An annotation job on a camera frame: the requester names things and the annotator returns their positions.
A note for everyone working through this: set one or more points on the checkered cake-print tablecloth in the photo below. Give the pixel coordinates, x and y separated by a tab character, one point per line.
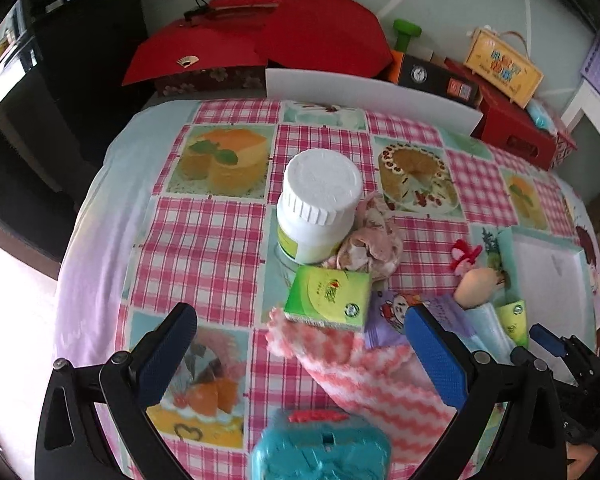
184	210

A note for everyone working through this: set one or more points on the red carton box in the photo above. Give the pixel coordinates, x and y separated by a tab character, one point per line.
506	125

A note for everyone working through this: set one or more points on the red patterned storage basket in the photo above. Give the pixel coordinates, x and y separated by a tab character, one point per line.
565	145

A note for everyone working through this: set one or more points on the flat red gift box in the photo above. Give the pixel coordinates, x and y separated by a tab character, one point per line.
200	44

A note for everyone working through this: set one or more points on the pink floral cloth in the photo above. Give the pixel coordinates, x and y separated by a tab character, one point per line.
374	246

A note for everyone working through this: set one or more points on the yellow cartoon gift box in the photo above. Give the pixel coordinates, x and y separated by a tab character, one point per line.
502	59

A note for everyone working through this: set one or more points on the black box with gauge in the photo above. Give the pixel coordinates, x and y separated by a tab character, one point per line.
416	74

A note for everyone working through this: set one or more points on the blue wet wipes pack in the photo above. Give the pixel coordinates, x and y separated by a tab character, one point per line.
540	116

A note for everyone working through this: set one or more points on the pink white zigzag towel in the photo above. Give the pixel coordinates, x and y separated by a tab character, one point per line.
385	385

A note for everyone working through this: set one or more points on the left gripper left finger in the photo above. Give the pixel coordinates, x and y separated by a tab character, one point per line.
71	443

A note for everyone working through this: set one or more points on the light blue face mask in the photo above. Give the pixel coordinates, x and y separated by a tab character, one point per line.
490	335

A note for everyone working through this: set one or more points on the white plastic medicine bottle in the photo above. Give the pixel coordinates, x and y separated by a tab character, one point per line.
316	209

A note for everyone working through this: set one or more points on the teal plastic toy box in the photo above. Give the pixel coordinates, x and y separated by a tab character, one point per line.
320	444

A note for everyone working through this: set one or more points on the beige plush toy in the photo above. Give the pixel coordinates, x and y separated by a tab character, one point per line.
478	286

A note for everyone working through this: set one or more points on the white shelf unit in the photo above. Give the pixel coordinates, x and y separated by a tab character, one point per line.
584	103

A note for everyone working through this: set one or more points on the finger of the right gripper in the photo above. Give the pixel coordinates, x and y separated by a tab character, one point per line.
548	340

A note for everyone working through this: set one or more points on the green dumbbell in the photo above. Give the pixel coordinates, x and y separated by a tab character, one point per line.
405	32

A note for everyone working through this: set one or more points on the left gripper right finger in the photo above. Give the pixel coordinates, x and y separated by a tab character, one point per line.
530	442

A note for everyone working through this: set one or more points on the black cabinet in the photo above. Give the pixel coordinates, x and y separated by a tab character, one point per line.
62	101

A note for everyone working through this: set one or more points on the purple cartoon snack pouch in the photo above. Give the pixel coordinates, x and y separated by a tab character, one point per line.
385	320

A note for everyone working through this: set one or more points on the large red gift bag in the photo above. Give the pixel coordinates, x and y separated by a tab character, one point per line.
335	36

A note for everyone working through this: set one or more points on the white tray with teal rim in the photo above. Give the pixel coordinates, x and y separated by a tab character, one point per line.
550	275

